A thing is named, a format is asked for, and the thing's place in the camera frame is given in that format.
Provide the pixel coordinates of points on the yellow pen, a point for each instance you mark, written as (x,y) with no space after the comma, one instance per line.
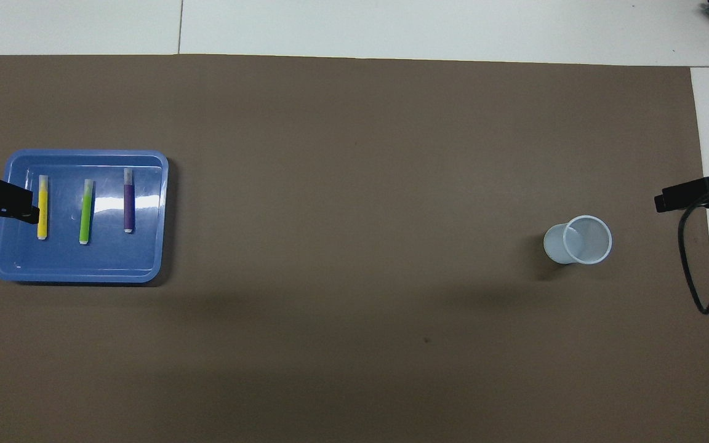
(42,209)

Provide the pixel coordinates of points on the green pen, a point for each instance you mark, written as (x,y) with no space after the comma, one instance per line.
(86,212)

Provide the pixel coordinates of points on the purple pen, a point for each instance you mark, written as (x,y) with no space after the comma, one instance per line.
(128,203)

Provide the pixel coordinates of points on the blue plastic tray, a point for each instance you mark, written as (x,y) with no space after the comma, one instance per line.
(114,258)

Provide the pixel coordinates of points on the translucent plastic cup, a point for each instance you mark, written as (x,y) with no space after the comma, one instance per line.
(585,243)

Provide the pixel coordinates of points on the brown table mat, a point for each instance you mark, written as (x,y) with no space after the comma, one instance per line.
(354,184)

